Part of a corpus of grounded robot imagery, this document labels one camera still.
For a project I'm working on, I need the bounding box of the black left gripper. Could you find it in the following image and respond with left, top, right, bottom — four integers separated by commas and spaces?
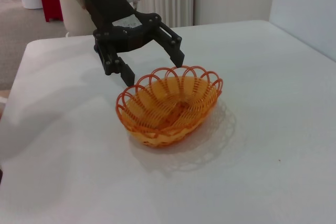
80, 0, 186, 87

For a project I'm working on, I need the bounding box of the orange woven plastic basket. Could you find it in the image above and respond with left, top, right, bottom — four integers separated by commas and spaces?
115, 65, 224, 149

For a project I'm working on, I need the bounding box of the white cylindrical column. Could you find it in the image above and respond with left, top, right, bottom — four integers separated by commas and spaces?
56, 0, 97, 37

